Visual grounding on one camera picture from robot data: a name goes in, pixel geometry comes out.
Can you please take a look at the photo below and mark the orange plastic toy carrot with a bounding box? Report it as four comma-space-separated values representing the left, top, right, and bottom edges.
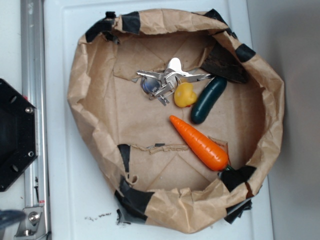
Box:
169, 115, 229, 171

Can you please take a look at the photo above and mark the yellow rubber duck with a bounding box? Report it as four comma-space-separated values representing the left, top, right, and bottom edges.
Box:
174, 82, 197, 108

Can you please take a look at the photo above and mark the silver bunch of keys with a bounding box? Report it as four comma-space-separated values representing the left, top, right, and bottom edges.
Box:
136, 57, 213, 106

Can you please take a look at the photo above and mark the brown paper bag tray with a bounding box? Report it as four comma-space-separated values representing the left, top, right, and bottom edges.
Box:
67, 9, 285, 234

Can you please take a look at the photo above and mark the dark green toy cucumber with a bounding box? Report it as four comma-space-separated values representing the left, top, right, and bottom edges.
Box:
190, 76, 227, 124

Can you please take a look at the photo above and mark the dark wooden block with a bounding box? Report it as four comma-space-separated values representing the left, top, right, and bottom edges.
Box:
200, 43, 248, 84

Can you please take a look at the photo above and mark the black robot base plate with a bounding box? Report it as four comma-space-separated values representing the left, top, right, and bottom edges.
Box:
0, 79, 37, 192

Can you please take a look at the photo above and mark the aluminium extrusion rail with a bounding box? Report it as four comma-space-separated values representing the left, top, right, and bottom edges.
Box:
20, 0, 52, 240

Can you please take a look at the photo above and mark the metal corner bracket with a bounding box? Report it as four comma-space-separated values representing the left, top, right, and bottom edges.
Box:
14, 206, 46, 240

